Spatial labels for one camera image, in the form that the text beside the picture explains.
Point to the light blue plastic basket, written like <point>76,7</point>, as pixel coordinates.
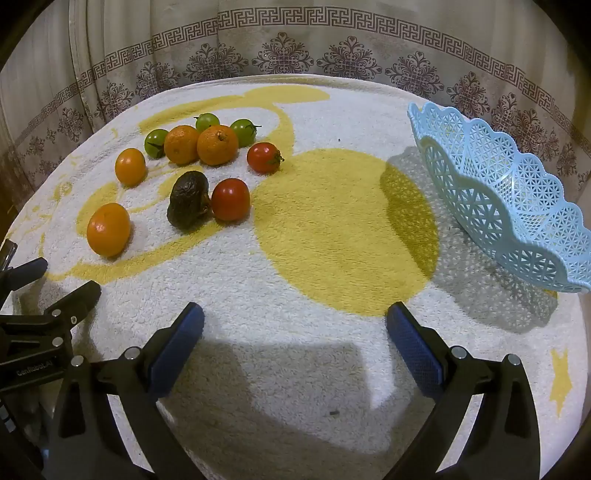
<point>508,184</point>

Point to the small smooth orange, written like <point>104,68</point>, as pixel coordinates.
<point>130,166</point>

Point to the large smooth orange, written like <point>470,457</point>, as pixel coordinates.
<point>109,229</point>

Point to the dimpled tangerine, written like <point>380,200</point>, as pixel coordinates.
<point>181,145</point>
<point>217,146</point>

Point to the dark wrinkled fruit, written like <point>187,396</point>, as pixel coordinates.
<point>187,201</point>

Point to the beige patterned curtain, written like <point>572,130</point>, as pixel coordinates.
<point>323,27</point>

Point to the white and yellow blanket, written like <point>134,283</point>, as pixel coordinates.
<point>323,230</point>

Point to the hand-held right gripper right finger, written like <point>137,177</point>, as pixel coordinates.
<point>415,350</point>

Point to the red tomato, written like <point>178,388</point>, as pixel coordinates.
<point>263,158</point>
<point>230,199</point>

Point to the green tomato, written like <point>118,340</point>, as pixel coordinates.
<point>207,121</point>
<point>157,143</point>
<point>243,132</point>

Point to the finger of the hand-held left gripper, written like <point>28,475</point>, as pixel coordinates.
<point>81,297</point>
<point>27,273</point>

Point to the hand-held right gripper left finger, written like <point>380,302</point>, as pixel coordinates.
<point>180,350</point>

